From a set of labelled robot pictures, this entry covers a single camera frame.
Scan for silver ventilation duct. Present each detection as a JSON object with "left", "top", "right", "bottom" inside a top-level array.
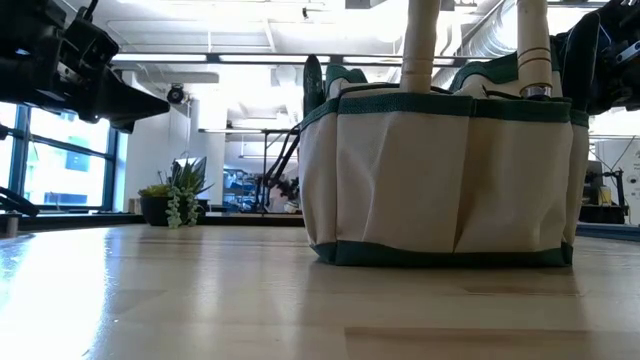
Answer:
[{"left": 432, "top": 0, "right": 521, "bottom": 89}]

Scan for long ceiling light strip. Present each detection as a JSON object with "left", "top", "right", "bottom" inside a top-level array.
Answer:
[{"left": 112, "top": 52, "right": 469, "bottom": 67}]

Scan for beige green-trimmed gardening bag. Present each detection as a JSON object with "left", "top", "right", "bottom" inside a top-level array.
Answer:
[{"left": 298, "top": 49, "right": 592, "bottom": 269}]

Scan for large dark-framed window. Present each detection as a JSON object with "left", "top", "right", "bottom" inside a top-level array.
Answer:
[{"left": 0, "top": 102, "right": 121, "bottom": 214}]

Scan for wooden handled steel trowel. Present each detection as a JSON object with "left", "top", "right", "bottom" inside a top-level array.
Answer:
[
  {"left": 516, "top": 0, "right": 554, "bottom": 100},
  {"left": 398, "top": 0, "right": 442, "bottom": 95}
]

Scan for black ceiling camera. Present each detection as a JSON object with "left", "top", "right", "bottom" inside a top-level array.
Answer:
[{"left": 165, "top": 83, "right": 186, "bottom": 106}]

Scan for potted succulent plant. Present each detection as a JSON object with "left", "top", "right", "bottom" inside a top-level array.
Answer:
[{"left": 137, "top": 156, "right": 216, "bottom": 231}]

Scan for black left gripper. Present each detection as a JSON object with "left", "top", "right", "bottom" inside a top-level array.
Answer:
[{"left": 47, "top": 0, "right": 172, "bottom": 135}]

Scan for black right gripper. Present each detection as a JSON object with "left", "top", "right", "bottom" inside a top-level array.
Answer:
[{"left": 589, "top": 0, "right": 640, "bottom": 115}]

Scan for black background desk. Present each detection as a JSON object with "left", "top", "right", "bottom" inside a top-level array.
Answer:
[{"left": 578, "top": 159, "right": 631, "bottom": 225}]

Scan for black background robot arms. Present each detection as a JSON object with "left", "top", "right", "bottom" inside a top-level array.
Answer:
[{"left": 259, "top": 127, "right": 301, "bottom": 214}]

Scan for black background stand frame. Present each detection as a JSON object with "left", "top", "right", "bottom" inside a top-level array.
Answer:
[{"left": 197, "top": 127, "right": 301, "bottom": 216}]

